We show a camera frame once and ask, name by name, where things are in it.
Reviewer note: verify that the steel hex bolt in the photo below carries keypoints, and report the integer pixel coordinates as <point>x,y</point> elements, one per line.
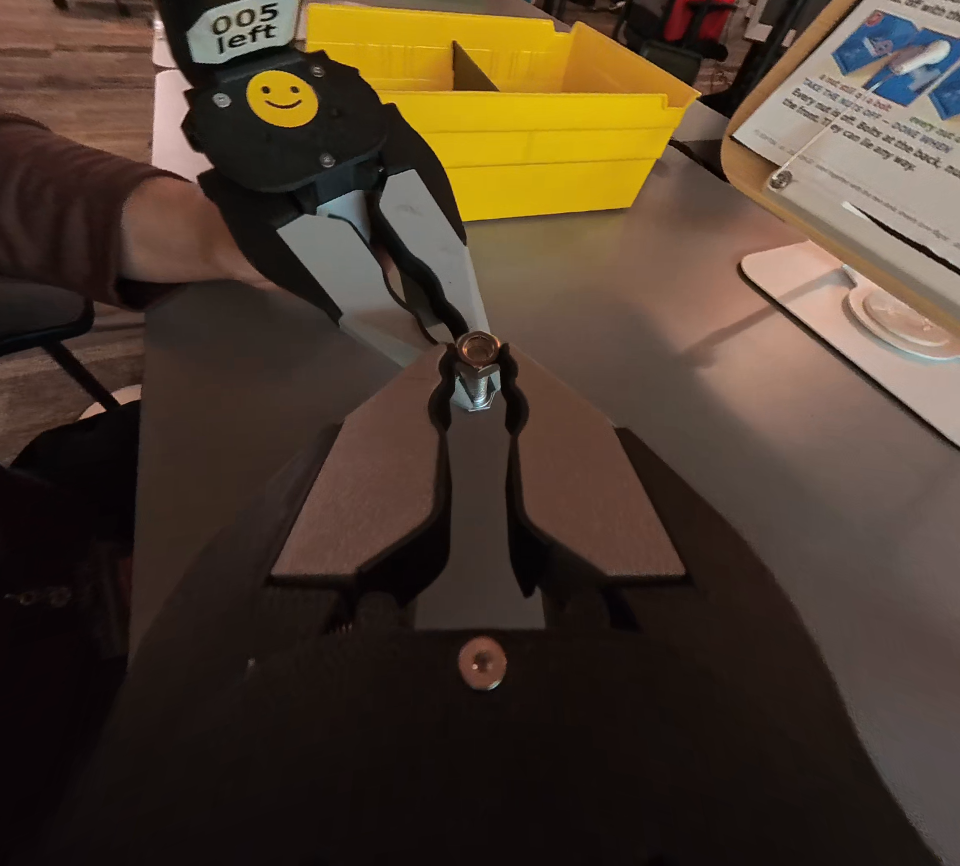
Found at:
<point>474,386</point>

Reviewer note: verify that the yellow plastic bin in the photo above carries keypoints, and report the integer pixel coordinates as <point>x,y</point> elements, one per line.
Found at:
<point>555,153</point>

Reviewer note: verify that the black padded chair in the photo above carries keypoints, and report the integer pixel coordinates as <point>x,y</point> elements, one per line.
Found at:
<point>37,318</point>

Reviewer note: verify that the wooden display board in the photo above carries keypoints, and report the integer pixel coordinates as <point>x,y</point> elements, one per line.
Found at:
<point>765,93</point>

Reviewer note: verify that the person's left forearm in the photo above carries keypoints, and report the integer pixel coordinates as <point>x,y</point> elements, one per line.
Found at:
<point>67,206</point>

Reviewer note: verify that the metal board screw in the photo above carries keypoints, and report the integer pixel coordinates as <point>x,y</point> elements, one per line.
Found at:
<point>780,178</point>

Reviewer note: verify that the white stand base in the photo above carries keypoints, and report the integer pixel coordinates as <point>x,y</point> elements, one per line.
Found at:
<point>802,288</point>

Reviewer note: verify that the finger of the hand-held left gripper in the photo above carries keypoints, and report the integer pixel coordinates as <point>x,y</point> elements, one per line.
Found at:
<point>431,236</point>
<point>337,273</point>

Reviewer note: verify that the printed instruction sheet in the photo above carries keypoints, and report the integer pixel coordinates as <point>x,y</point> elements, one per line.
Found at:
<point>862,131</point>

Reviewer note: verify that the round white stand foot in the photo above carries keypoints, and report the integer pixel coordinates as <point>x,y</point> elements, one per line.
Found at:
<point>907,326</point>

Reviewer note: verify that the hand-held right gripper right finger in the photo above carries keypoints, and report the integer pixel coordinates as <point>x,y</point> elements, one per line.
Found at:
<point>592,498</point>

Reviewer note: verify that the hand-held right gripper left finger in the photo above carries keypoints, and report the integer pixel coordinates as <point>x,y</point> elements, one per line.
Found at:
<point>367,498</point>

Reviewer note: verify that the person's dark jacket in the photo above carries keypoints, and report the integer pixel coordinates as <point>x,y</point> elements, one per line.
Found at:
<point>60,656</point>

